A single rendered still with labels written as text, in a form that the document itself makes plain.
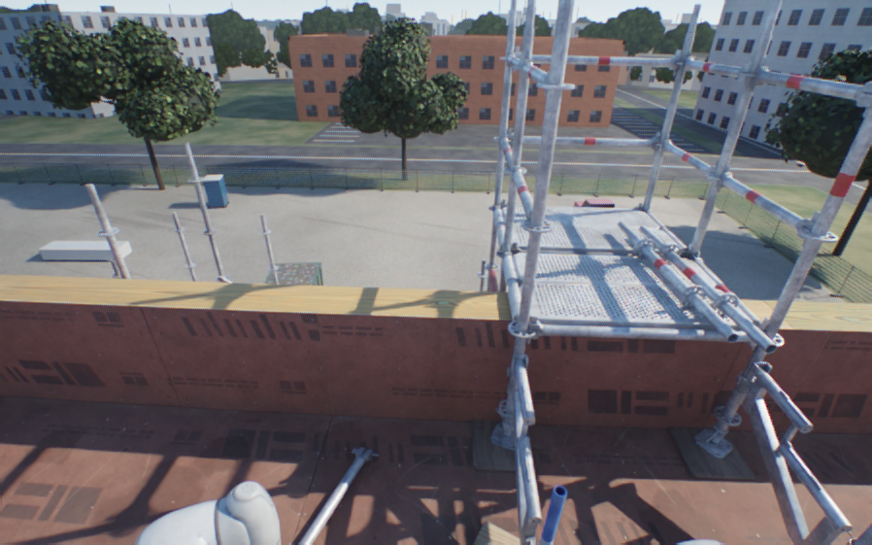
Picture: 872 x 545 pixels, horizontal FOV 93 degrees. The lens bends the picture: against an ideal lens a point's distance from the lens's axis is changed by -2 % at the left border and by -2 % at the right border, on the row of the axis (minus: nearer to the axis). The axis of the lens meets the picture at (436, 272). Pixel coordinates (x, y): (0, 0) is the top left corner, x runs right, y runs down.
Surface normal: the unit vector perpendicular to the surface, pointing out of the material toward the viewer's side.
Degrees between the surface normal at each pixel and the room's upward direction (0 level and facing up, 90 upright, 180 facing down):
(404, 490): 0
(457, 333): 90
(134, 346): 90
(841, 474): 0
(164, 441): 0
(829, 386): 90
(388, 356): 90
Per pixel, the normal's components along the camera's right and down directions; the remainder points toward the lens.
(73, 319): -0.04, 0.50
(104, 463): 0.01, -0.87
